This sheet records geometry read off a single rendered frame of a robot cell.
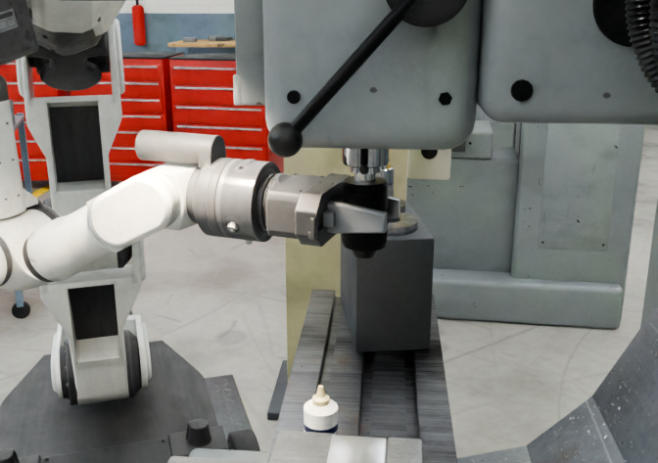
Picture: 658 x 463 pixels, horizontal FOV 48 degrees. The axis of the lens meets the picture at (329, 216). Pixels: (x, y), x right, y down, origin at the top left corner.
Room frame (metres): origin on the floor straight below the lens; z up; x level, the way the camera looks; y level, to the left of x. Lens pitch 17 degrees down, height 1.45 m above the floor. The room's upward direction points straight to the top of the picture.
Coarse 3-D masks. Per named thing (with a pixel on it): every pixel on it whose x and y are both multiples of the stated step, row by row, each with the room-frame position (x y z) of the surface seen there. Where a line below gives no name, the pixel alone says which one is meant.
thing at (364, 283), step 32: (416, 224) 1.11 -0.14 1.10; (352, 256) 1.10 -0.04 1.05; (384, 256) 1.07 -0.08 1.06; (416, 256) 1.07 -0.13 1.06; (352, 288) 1.10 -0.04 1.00; (384, 288) 1.07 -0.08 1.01; (416, 288) 1.07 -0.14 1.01; (352, 320) 1.09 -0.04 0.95; (384, 320) 1.07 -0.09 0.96; (416, 320) 1.07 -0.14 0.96
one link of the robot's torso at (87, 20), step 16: (32, 0) 1.00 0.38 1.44; (48, 0) 0.99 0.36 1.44; (64, 0) 1.00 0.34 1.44; (112, 0) 1.12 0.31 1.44; (32, 16) 1.02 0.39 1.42; (48, 16) 1.01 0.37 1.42; (64, 16) 1.02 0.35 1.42; (80, 16) 1.04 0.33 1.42; (96, 16) 1.07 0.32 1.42; (112, 16) 1.19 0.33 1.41; (48, 32) 1.09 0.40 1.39; (64, 32) 1.10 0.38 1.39; (80, 32) 1.06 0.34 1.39; (96, 32) 1.17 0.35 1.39; (48, 48) 1.17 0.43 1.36; (64, 48) 1.15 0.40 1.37; (80, 48) 1.18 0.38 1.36
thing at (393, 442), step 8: (392, 440) 0.66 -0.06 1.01; (400, 440) 0.66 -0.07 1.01; (408, 440) 0.66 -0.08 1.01; (416, 440) 0.66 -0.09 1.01; (392, 448) 0.64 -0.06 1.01; (400, 448) 0.64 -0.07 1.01; (408, 448) 0.64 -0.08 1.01; (416, 448) 0.64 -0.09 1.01; (176, 456) 0.69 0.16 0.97; (392, 456) 0.63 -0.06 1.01; (400, 456) 0.63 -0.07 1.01; (408, 456) 0.63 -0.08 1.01; (416, 456) 0.63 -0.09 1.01
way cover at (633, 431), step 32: (640, 352) 0.84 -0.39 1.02; (608, 384) 0.86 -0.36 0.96; (640, 384) 0.80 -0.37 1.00; (576, 416) 0.87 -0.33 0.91; (608, 416) 0.82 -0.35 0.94; (640, 416) 0.76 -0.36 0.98; (512, 448) 0.89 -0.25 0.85; (544, 448) 0.85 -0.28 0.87; (576, 448) 0.81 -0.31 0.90; (608, 448) 0.77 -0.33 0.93; (640, 448) 0.73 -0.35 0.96
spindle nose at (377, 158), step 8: (344, 152) 0.74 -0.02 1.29; (352, 152) 0.73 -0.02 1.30; (368, 152) 0.72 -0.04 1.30; (376, 152) 0.72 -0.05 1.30; (384, 152) 0.73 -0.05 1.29; (344, 160) 0.74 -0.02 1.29; (352, 160) 0.73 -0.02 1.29; (368, 160) 0.72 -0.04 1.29; (376, 160) 0.72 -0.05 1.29; (384, 160) 0.73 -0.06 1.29
